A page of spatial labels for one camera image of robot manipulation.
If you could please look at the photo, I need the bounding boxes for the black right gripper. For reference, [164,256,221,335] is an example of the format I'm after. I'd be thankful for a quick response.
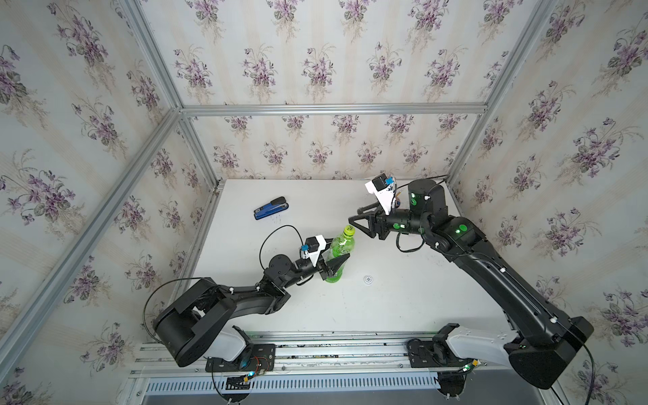
[349,200,434,242]

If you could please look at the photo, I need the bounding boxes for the green plastic bottle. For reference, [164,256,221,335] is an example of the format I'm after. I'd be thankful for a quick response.
[326,225,355,284]

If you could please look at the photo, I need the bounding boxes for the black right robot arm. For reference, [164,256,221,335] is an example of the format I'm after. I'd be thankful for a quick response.
[349,174,594,390]

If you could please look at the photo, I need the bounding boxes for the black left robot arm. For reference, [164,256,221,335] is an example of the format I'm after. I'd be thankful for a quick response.
[153,253,350,367]

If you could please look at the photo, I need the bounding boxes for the blue black stapler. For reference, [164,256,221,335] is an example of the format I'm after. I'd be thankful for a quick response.
[253,197,290,220]

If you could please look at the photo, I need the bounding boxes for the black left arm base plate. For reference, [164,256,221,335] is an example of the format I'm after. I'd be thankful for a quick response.
[204,326,277,373]

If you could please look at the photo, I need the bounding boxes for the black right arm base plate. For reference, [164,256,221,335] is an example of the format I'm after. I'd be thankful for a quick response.
[406,323,479,373]

